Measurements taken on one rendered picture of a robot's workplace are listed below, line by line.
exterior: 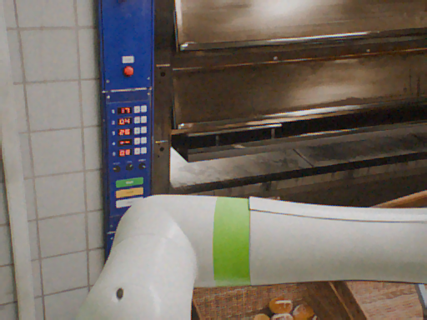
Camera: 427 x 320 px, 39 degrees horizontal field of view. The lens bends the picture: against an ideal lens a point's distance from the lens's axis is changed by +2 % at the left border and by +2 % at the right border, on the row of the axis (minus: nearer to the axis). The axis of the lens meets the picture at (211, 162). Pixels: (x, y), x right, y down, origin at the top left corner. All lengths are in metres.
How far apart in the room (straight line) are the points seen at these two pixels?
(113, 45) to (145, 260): 1.17
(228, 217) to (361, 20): 1.48
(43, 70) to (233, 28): 0.59
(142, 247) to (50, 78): 1.16
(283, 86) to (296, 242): 1.38
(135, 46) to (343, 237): 1.17
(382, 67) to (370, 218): 1.57
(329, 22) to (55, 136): 0.96
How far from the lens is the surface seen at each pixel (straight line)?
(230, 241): 0.74
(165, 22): 1.84
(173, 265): 0.69
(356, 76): 2.24
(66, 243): 2.08
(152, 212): 0.76
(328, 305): 2.45
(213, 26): 1.89
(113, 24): 1.77
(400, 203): 1.51
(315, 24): 2.05
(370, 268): 0.77
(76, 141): 1.90
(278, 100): 2.08
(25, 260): 2.07
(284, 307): 2.44
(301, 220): 0.75
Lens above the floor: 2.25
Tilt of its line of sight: 27 degrees down
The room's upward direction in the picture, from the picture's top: 4 degrees clockwise
